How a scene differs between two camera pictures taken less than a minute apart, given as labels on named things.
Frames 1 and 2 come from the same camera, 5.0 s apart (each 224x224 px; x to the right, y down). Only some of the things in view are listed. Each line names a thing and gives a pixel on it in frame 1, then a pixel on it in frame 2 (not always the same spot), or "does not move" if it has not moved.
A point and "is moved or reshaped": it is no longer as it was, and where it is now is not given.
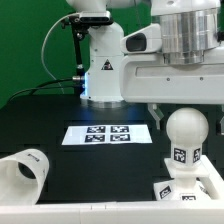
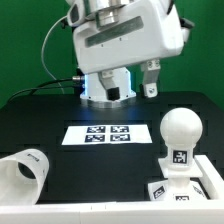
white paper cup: x=22 y=177 does not move
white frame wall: x=199 y=211 does not move
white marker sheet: x=107 y=134 does not move
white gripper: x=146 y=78 to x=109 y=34
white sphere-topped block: x=186 y=129 is moved or reshaped
